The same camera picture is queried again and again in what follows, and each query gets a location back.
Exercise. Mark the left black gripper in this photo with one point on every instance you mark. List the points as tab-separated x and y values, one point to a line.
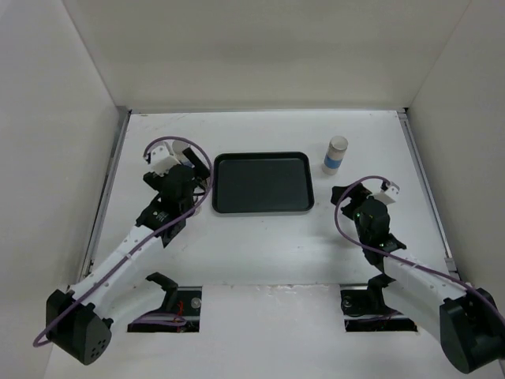
200	171

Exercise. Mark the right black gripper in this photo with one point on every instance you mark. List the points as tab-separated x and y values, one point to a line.
357	192

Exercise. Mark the blue label bottle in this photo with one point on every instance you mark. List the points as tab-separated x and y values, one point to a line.
334	155
178	148

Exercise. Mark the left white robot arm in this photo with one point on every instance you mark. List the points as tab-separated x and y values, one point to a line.
123	290

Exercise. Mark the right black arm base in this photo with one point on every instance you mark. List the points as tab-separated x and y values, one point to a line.
359	301

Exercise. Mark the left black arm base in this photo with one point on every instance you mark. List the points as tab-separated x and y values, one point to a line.
184	301

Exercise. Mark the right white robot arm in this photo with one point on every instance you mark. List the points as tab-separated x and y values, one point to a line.
463	319

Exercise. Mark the black rectangular plastic tray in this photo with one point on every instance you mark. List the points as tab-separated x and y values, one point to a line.
262	182

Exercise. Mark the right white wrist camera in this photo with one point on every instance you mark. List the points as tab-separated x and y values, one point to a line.
389	193

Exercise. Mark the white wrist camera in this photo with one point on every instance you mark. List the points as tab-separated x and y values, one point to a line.
389	193
161	158

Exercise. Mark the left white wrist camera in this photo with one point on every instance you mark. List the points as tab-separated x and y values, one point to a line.
161	158

